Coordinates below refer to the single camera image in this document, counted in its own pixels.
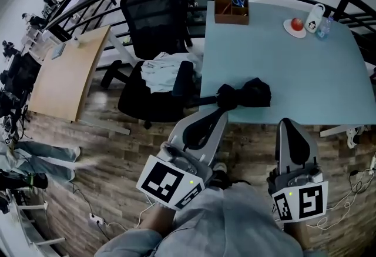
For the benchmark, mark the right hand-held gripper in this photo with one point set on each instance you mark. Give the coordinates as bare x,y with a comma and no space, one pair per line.
311,200

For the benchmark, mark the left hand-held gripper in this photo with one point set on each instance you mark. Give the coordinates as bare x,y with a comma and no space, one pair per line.
161,179

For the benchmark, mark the person's left forearm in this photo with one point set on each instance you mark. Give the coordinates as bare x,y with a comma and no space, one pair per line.
158,219

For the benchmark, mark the person's right forearm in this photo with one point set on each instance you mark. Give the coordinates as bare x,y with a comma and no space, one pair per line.
296,235

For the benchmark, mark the person's white shoe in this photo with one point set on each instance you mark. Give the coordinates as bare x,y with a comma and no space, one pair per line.
219,167

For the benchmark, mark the black power plug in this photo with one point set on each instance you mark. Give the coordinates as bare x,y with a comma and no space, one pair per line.
354,173

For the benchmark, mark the light garment on chair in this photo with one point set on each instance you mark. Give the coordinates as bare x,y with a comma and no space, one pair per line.
164,73

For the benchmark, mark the white power strip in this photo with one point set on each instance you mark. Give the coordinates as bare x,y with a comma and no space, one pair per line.
373,166
95,218

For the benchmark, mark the light blue table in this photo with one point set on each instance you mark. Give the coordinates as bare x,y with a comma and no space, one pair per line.
279,67

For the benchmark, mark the person in white coat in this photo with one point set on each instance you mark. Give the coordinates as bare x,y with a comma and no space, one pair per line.
229,226

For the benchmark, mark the white plate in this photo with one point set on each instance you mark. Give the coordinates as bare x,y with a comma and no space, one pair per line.
295,33

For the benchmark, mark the wooden organizer box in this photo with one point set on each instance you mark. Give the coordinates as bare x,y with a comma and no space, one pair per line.
232,19

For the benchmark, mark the clear water bottle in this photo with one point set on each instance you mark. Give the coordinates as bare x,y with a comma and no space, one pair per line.
323,30

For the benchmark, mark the red apple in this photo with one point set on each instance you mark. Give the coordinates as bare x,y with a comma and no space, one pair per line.
297,24

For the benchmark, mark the white penguin print mug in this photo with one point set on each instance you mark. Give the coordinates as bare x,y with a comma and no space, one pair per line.
312,22

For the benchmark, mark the orange pen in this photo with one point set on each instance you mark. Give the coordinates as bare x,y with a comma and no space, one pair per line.
226,9

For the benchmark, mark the black office chair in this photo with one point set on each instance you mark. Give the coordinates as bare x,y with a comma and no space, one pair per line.
152,14

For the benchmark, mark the blue scissors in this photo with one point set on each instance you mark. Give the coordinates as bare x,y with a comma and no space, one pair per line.
238,0

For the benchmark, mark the wooden desk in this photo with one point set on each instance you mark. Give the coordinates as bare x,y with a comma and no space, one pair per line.
64,79

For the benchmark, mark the small pale object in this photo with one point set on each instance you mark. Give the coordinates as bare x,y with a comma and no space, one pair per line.
83,41

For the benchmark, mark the gray tablet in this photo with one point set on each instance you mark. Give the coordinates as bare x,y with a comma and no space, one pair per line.
58,51

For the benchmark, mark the black shoe with green stripe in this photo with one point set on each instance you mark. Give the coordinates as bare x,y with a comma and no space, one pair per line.
36,180

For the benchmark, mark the white metal rack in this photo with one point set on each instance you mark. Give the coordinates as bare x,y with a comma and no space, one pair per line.
29,206

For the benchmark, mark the black equipment pile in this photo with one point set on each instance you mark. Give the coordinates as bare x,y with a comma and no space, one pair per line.
17,79

